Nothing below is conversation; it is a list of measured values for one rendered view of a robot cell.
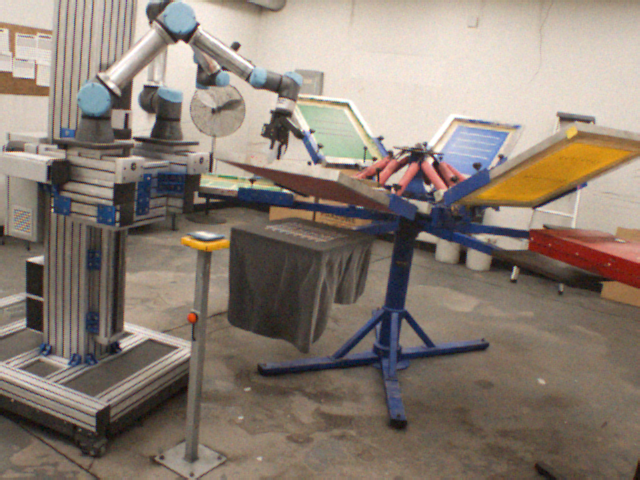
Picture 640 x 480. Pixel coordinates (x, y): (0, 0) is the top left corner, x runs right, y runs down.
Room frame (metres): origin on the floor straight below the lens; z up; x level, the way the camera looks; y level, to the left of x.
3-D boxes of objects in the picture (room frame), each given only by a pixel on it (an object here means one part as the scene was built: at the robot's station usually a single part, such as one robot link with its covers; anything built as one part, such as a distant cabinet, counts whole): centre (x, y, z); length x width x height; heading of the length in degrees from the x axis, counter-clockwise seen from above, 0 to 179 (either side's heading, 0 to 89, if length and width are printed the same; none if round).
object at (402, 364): (3.51, -0.52, 0.67); 0.39 x 0.39 x 1.35
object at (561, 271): (2.93, -0.85, 0.91); 1.34 x 0.40 x 0.08; 30
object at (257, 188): (3.52, 0.39, 1.05); 1.08 x 0.61 x 0.23; 90
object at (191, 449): (2.18, 0.41, 0.48); 0.22 x 0.22 x 0.96; 60
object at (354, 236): (2.55, 0.05, 0.95); 0.48 x 0.44 x 0.01; 150
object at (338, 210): (3.52, 0.10, 0.90); 1.24 x 0.06 x 0.06; 90
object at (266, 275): (2.35, 0.16, 0.74); 0.45 x 0.03 x 0.43; 60
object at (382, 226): (2.98, -0.21, 0.89); 1.24 x 0.06 x 0.06; 150
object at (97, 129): (2.29, 0.90, 1.31); 0.15 x 0.15 x 0.10
